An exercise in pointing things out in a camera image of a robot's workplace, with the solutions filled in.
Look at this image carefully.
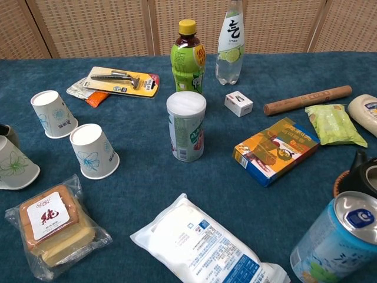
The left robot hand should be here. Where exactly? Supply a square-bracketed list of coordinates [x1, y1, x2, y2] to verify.
[0, 123, 21, 148]

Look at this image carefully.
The green flower paper cup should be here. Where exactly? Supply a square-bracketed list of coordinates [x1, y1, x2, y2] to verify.
[0, 135, 41, 190]

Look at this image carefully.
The blue flower paper cup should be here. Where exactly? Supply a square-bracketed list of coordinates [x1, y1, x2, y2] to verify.
[30, 90, 79, 139]
[69, 123, 120, 180]

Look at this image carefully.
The silver foil packet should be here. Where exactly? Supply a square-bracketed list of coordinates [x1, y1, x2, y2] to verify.
[66, 77, 92, 100]

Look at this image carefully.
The wrapped sponge cake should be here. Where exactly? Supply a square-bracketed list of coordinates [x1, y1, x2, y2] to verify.
[5, 173, 113, 281]

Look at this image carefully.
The razor on yellow card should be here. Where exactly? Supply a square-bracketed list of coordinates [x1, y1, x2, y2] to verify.
[83, 66, 160, 99]

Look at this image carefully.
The wooden lattice folding screen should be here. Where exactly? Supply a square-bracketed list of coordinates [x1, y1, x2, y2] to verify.
[0, 0, 377, 60]

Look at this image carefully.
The blue table cloth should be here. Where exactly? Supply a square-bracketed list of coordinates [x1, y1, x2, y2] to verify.
[0, 51, 377, 283]

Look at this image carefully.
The white lid snack canister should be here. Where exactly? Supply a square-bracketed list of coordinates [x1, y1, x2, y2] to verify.
[166, 91, 207, 162]

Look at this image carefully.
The green tea bottle yellow cap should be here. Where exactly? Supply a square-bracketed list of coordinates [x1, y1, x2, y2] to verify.
[170, 19, 207, 95]

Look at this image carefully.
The white powder bag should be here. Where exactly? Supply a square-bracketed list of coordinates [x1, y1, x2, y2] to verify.
[130, 193, 291, 283]

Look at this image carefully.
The small white box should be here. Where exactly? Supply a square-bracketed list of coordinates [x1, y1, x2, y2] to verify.
[224, 91, 254, 118]

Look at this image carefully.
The clear lime soda bottle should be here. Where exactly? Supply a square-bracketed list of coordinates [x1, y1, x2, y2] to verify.
[215, 0, 246, 86]

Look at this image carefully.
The orange and blue carton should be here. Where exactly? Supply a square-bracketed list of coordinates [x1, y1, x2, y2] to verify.
[232, 117, 321, 187]

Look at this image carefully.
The wooden rolling pin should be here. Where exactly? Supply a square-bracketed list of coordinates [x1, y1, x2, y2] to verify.
[263, 85, 353, 116]

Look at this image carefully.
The green snack packet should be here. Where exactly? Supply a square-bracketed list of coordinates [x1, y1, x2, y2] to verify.
[305, 104, 368, 148]

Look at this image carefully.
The brown woven coaster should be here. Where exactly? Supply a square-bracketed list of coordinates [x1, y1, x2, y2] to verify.
[333, 170, 351, 198]

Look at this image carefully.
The blue drink can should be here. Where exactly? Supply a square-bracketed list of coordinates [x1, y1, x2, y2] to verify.
[290, 190, 377, 283]

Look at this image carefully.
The black teapot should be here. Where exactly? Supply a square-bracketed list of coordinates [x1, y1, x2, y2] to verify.
[338, 149, 377, 198]

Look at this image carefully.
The cream mayonnaise bottle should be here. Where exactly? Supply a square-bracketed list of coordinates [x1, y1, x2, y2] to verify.
[347, 94, 377, 130]

